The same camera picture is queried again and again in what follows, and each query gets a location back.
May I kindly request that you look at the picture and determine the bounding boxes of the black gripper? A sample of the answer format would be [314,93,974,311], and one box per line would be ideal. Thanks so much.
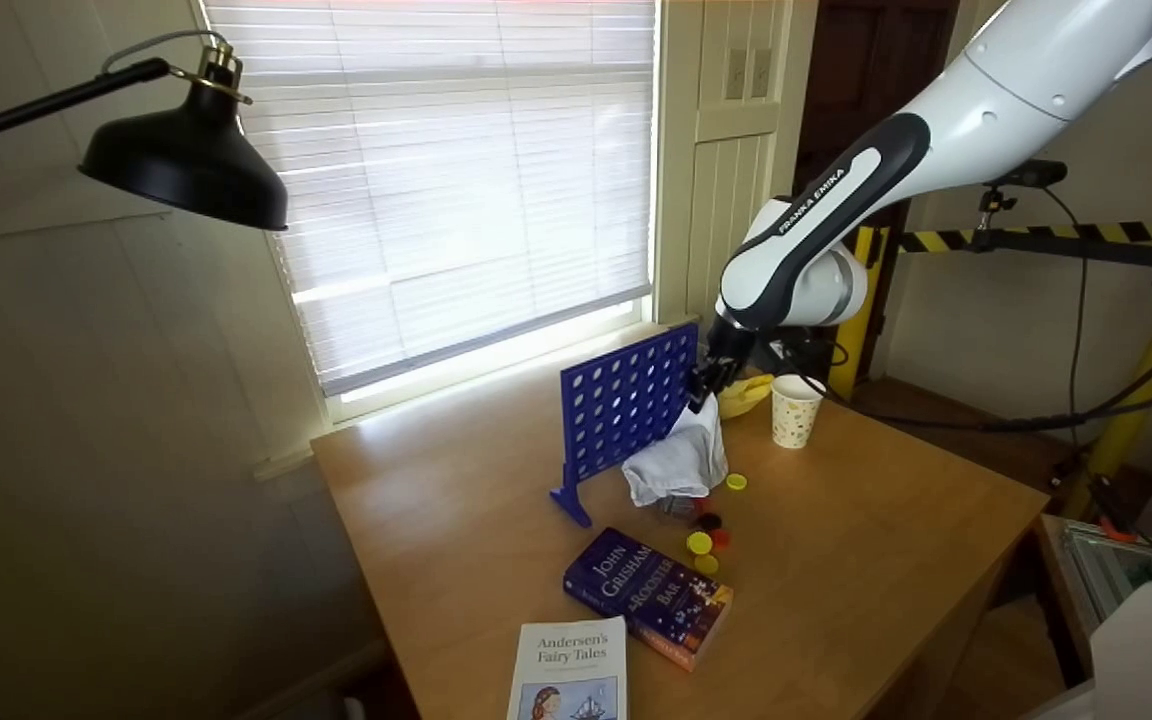
[684,315,835,417]

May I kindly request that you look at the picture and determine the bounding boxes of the white towel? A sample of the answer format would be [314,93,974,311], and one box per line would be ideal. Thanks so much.
[617,387,734,510]

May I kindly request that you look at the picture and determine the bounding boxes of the blue gameboard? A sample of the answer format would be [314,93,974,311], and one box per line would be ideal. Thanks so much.
[547,315,705,526]

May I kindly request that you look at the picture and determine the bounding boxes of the white paper cup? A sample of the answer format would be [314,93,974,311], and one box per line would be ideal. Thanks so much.
[768,370,829,452]

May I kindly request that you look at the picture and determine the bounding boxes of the blue paperback book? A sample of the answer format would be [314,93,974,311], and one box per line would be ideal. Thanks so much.
[560,522,738,670]

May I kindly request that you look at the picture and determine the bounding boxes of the cream panelled door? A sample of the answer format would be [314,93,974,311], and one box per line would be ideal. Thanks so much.
[651,0,825,364]

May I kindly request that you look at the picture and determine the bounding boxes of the white window blinds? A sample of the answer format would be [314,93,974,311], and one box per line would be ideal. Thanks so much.
[200,0,662,399]

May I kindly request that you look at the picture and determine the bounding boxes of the white paperback book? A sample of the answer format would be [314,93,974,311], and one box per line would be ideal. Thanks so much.
[503,610,633,720]

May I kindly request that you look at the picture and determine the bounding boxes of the yellow black striped bar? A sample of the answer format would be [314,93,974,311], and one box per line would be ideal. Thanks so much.
[894,210,1152,293]

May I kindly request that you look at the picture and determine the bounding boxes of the grey metal rack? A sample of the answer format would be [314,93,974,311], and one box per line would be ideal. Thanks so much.
[1042,510,1152,630]

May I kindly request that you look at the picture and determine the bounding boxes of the black desk lamp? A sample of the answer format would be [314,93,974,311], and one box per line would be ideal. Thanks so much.
[0,27,293,235]

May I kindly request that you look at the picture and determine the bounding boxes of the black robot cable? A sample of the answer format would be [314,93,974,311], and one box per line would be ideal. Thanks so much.
[852,335,1152,439]

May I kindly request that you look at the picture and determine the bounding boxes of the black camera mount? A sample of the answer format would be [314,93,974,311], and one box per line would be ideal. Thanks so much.
[975,154,1074,255]

